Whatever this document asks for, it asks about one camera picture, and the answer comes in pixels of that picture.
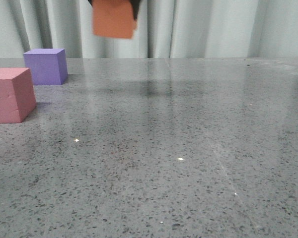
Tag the grey-white curtain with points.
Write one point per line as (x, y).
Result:
(165, 29)

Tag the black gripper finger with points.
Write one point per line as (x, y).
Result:
(135, 7)

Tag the orange foam block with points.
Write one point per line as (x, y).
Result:
(113, 19)

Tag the pink foam cube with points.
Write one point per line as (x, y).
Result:
(17, 98)

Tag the purple foam cube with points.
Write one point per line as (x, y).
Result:
(47, 66)

